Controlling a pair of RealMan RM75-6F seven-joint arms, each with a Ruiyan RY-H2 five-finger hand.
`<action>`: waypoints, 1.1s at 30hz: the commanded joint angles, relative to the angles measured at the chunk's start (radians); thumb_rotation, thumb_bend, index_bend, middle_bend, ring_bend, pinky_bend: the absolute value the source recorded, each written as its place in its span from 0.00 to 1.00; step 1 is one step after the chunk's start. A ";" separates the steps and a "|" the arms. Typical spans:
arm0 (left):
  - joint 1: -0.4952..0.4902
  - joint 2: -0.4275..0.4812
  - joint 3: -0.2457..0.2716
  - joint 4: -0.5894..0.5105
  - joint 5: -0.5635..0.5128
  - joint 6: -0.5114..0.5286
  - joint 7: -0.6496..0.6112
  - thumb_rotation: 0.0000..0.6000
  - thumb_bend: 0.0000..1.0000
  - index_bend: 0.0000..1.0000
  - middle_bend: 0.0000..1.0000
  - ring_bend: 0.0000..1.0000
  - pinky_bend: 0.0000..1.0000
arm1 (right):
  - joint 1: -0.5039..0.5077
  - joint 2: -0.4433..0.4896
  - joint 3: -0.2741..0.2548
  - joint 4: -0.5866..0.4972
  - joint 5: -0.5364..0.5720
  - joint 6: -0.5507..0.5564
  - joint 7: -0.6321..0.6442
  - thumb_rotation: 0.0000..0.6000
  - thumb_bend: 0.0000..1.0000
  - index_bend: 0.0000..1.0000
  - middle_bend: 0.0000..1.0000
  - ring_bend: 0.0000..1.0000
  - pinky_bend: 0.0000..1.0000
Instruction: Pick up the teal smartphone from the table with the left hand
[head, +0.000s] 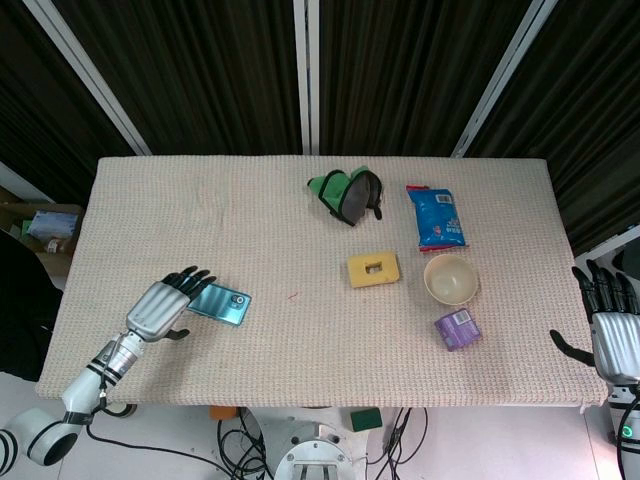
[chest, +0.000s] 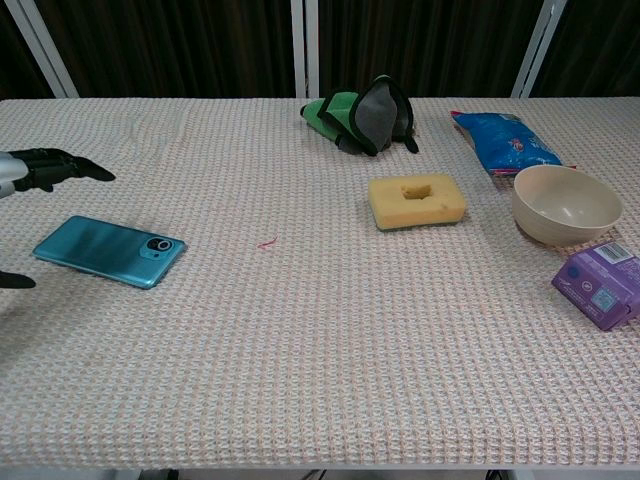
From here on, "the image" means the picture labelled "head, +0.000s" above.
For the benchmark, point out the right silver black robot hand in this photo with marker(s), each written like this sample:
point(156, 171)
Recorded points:
point(614, 325)

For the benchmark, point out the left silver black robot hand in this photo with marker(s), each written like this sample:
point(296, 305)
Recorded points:
point(156, 312)

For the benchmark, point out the blue smartphone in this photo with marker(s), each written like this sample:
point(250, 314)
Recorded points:
point(220, 304)

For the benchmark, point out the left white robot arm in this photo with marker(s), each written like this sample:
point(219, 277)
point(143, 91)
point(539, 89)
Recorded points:
point(75, 400)

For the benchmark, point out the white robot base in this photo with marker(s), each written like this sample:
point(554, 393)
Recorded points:
point(312, 450)

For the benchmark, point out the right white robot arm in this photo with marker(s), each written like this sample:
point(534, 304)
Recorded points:
point(627, 425)

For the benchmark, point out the orange block on floor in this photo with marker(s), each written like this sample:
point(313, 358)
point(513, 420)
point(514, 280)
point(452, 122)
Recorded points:
point(221, 413)

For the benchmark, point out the cardboard box with items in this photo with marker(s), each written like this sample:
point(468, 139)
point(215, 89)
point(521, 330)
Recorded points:
point(42, 232)

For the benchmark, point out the purple small box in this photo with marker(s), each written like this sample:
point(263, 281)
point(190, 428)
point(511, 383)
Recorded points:
point(458, 330)

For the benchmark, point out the beige woven table mat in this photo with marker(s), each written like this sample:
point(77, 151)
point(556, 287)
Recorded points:
point(320, 280)

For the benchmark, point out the cream plastic bowl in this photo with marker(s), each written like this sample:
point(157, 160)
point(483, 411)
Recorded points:
point(451, 280)

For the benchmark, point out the blue snack bag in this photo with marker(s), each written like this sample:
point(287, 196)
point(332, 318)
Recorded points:
point(440, 220)

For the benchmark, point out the yellow square sponge block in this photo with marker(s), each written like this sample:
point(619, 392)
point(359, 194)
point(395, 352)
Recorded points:
point(374, 270)

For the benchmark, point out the green and grey pouch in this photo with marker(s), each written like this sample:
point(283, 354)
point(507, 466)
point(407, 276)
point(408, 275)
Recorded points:
point(347, 195)

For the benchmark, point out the green block on floor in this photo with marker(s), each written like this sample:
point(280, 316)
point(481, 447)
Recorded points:
point(365, 419)

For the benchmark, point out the black curtain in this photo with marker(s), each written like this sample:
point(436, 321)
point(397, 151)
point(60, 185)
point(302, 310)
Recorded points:
point(210, 75)

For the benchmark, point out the white frame post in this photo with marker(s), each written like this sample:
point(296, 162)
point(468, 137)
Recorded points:
point(306, 75)
point(87, 70)
point(505, 75)

